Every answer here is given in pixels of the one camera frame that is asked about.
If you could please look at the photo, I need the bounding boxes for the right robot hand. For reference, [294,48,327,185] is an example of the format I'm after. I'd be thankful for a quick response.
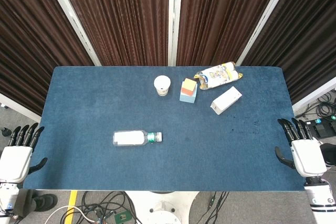
[275,118,328,178]

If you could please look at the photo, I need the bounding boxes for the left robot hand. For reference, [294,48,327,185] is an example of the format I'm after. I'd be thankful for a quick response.
[0,123,48,183]

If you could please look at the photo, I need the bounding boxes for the transparent plastic bottle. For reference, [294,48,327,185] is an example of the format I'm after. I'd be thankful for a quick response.
[112,130,158,147]

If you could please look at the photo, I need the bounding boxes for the black trouser leg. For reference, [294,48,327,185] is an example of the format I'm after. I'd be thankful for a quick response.
[321,143,336,167]

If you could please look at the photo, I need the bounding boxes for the yellow floor tape strip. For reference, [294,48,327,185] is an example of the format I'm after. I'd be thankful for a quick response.
[64,191,79,224]

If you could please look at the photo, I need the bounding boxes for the white carton box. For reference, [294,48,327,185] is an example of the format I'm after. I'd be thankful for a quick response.
[209,86,243,115]

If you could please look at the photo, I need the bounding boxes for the blue table mat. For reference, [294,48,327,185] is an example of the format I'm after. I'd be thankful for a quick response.
[23,66,314,192]

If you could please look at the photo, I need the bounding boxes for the green circuit board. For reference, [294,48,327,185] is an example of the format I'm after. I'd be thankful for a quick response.
[114,211,132,224]

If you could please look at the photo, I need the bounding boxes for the yellow white snack bag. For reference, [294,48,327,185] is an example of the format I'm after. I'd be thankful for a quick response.
[194,61,244,91]

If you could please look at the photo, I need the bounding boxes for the brown curtain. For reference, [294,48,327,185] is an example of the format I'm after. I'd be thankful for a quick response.
[243,0,336,104]
[176,0,286,67]
[55,0,170,67]
[0,0,96,116]

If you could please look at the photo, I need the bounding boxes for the orange yellow cube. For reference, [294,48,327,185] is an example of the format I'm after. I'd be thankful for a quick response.
[182,78,198,96]

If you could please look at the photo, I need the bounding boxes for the white paper cup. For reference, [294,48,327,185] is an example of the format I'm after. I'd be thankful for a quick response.
[153,75,172,97]

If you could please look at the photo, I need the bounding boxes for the coiled black cables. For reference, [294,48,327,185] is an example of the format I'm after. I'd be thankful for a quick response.
[295,91,336,120]

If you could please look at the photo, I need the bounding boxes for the white partition base rail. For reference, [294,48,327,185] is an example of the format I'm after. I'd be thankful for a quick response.
[291,76,336,113]
[0,92,42,124]

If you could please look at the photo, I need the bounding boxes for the white cable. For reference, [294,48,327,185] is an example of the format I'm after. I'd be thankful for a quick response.
[44,205,98,224]

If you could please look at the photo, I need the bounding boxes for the black cable bundle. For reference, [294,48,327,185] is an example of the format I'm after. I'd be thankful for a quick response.
[60,191,140,224]

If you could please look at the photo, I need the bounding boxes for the black cable with adapter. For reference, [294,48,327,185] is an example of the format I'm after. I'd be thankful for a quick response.
[204,191,230,224]

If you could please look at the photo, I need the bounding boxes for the white partition post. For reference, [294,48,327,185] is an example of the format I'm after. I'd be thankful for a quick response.
[167,0,184,67]
[41,0,102,67]
[235,0,292,67]

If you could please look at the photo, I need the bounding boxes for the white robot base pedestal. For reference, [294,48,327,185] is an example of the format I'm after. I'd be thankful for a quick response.
[124,191,200,224]

